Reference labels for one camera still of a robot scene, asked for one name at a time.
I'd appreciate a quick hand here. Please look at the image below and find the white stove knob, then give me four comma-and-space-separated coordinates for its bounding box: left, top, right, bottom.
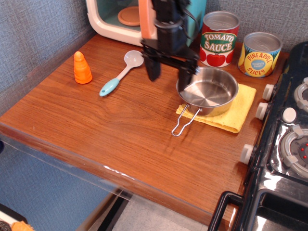
256, 103, 268, 120
240, 144, 254, 165
262, 84, 275, 101

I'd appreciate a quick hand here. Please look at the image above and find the yellow folded towel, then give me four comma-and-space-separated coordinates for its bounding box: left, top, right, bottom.
175, 83, 257, 134

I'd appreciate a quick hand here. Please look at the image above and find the pineapple slices can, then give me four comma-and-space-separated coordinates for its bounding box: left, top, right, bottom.
238, 32, 282, 77

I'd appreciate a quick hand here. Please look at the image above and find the tomato sauce can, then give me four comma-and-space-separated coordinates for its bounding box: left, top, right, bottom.
200, 11, 240, 67

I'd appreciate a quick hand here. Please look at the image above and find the white ladle teal handle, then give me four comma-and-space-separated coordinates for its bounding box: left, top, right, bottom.
99, 50, 144, 97

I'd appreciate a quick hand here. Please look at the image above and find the white stove knob middle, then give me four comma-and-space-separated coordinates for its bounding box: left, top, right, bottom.
256, 103, 268, 120

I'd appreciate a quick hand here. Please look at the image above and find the white stove knob upper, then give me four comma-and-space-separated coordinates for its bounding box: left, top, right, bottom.
262, 84, 275, 101

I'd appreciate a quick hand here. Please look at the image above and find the teal toy microwave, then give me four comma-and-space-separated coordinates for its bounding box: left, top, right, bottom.
86, 0, 206, 46

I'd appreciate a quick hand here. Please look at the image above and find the stainless steel pot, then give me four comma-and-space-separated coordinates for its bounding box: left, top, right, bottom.
171, 67, 239, 137

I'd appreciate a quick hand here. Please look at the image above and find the orange toy carrot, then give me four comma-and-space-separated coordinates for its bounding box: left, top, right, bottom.
73, 51, 92, 84

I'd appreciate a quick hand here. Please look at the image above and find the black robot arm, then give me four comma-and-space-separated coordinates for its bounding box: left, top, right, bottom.
141, 0, 199, 91

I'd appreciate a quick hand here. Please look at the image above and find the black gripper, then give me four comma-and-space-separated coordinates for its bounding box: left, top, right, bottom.
141, 24, 199, 92

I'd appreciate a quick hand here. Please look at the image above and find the white stove knob lower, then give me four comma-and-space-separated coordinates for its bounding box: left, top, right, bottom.
240, 144, 254, 165

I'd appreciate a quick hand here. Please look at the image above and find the orange object bottom left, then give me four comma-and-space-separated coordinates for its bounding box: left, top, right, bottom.
11, 221, 34, 231

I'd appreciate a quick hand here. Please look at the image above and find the black toy stove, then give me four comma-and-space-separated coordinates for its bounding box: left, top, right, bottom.
208, 42, 308, 231

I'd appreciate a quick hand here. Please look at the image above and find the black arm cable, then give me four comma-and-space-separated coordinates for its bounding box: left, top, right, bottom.
182, 8, 200, 40

